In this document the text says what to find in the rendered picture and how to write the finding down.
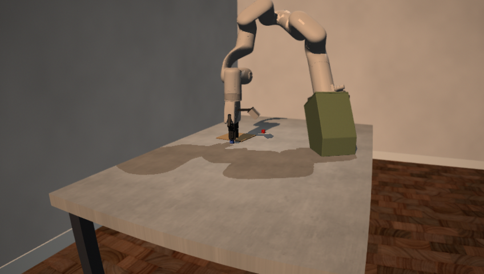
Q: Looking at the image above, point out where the tan flat mat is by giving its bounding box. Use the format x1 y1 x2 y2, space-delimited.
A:
217 133 256 142

